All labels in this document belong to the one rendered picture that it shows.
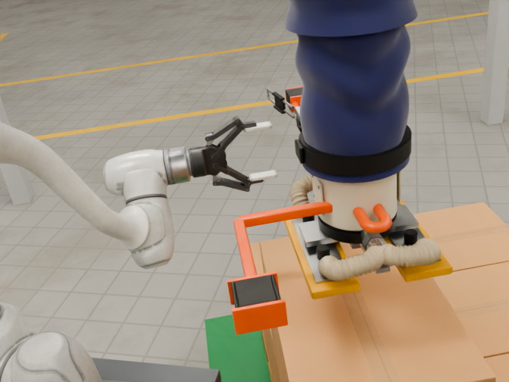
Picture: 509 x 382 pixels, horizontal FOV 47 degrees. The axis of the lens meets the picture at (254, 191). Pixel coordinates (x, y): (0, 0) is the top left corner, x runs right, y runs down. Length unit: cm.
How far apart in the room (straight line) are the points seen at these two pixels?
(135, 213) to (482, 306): 119
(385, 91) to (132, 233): 64
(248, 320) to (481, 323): 117
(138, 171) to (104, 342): 161
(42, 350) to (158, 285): 189
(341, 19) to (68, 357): 85
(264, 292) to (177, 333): 190
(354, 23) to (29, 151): 65
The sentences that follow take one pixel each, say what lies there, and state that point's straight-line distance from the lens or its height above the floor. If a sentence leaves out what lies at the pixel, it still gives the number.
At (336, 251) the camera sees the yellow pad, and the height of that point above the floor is 113.
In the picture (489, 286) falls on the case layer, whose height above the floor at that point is 54.
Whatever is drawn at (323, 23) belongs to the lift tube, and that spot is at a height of 162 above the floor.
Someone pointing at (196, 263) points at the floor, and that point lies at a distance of 325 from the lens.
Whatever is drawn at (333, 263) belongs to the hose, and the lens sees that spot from 112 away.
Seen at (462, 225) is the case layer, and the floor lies 54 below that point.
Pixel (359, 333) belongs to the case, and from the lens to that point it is 133.
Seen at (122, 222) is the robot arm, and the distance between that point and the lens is 132.
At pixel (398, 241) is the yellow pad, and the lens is 128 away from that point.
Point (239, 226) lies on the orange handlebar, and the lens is 115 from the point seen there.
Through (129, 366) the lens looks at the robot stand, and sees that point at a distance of 164.
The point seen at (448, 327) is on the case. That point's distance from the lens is 136.
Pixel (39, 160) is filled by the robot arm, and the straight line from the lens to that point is 121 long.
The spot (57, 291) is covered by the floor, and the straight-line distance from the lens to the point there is 335.
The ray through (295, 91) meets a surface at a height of 126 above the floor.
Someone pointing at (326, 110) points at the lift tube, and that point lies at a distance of 108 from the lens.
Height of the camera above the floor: 186
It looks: 29 degrees down
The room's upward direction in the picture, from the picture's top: 8 degrees counter-clockwise
